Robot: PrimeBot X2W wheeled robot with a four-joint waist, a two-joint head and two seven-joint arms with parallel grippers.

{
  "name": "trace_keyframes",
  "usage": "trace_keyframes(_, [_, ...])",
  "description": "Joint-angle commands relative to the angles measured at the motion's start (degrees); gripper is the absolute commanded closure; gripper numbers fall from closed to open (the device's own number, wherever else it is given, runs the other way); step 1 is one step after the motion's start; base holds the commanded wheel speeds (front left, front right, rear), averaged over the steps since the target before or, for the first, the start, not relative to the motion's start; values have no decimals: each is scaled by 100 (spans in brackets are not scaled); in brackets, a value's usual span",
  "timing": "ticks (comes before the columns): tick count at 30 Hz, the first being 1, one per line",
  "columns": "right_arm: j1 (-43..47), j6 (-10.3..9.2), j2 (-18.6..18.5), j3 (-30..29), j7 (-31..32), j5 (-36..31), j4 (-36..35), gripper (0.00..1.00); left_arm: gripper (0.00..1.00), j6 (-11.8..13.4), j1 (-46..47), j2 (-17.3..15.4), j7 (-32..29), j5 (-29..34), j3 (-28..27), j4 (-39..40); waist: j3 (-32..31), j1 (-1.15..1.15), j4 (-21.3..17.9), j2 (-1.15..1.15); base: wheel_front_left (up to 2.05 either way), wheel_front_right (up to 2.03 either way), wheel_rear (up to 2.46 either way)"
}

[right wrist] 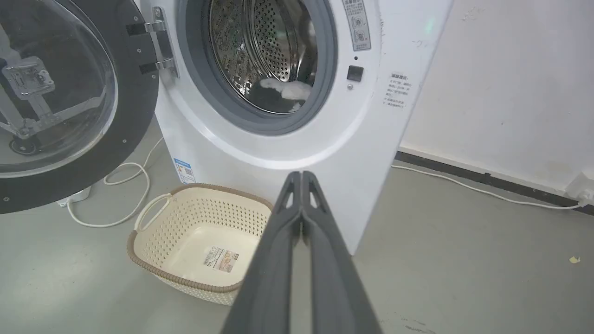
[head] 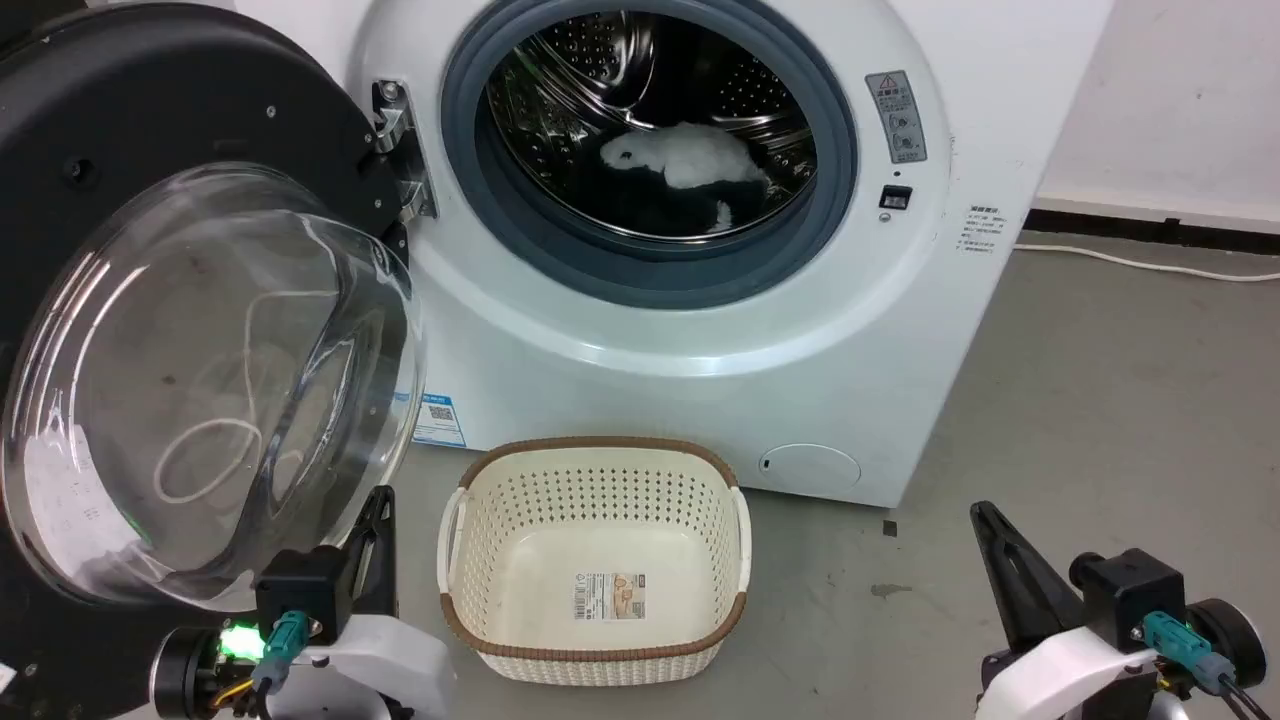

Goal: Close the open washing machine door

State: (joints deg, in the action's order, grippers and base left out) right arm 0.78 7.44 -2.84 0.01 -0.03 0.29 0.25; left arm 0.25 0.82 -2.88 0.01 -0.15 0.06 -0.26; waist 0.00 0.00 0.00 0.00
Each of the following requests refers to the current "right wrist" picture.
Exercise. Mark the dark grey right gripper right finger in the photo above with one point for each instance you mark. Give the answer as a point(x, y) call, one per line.
point(334, 278)

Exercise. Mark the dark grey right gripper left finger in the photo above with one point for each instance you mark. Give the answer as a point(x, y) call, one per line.
point(269, 273)

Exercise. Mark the white front-load washing machine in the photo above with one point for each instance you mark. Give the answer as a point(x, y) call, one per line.
point(352, 153)

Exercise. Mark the chrome door hinge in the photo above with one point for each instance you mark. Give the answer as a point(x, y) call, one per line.
point(160, 44)

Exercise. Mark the round black washer door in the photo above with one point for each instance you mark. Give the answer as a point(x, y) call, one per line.
point(69, 93)

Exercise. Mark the cream perforated laundry basket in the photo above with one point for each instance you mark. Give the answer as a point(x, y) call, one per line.
point(195, 241)

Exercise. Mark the black and white clothing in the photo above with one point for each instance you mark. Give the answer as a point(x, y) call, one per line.
point(278, 93)

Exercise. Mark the white power strip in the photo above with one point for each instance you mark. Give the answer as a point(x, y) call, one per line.
point(74, 195)

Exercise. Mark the white wall socket plug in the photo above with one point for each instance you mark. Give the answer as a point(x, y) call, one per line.
point(582, 188)

